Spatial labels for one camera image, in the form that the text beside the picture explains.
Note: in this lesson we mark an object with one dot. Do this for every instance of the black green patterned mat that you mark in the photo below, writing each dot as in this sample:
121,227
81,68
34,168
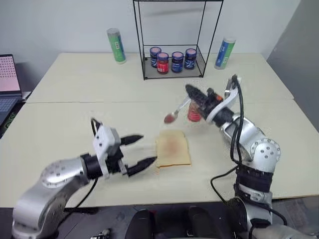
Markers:
11,117

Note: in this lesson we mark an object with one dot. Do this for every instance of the small metallic object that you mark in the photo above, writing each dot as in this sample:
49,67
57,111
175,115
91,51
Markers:
102,234

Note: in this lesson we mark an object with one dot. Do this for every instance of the dark laptop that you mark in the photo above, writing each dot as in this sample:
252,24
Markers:
7,74

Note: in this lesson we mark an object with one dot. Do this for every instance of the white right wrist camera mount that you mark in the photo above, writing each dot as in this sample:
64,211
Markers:
229,99

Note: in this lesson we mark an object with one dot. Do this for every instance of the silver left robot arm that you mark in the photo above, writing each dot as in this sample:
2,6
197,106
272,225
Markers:
57,179

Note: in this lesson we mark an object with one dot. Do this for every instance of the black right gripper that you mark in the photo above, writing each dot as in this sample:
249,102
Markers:
210,102

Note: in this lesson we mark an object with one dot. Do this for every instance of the jam jar blue red label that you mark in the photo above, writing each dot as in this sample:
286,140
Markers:
154,58

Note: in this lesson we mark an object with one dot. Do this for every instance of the open red jam jar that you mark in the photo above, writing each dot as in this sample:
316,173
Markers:
193,115

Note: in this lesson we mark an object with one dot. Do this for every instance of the dark rounded shape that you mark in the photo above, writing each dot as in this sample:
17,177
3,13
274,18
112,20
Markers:
142,225

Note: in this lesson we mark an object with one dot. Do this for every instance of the blue green cylindrical can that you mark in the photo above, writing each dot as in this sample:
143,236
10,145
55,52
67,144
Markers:
224,54

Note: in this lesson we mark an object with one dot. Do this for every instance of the metal spoon with jam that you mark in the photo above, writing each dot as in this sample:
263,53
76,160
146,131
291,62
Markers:
170,117

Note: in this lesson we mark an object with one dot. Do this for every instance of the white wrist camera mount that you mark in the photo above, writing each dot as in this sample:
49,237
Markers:
229,99
103,139

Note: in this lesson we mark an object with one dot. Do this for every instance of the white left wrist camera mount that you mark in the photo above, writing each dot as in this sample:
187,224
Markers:
103,139

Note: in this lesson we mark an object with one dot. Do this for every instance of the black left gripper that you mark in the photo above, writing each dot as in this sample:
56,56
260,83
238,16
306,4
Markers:
115,163

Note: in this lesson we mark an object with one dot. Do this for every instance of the bread slice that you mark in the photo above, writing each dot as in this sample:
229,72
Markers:
174,149

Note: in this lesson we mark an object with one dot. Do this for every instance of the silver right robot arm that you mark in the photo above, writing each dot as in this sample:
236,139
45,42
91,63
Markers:
264,149

